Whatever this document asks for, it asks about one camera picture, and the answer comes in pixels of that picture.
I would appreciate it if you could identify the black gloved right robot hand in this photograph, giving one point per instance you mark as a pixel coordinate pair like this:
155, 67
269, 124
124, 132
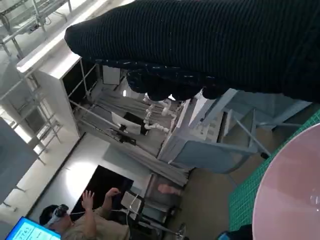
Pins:
200, 37

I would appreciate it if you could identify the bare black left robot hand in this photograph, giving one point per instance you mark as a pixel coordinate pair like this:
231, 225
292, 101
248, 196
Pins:
237, 233

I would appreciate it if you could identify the pink bowl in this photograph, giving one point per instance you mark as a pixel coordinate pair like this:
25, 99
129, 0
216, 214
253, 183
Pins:
287, 187

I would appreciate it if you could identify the green cutting mat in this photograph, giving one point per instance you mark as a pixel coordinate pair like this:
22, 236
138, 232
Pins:
241, 205

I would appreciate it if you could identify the person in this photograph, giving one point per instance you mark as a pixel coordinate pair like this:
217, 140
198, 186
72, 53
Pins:
100, 225

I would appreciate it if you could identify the black monitor screen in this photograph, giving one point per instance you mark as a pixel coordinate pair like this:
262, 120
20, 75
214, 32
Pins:
105, 180

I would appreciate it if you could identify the VR headset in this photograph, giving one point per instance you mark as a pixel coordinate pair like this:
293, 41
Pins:
58, 215

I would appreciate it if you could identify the blue screen monitor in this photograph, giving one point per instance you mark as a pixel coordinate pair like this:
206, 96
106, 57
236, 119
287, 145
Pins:
30, 231

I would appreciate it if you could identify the white open-frame cabinet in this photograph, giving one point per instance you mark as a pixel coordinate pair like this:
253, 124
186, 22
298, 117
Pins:
55, 95

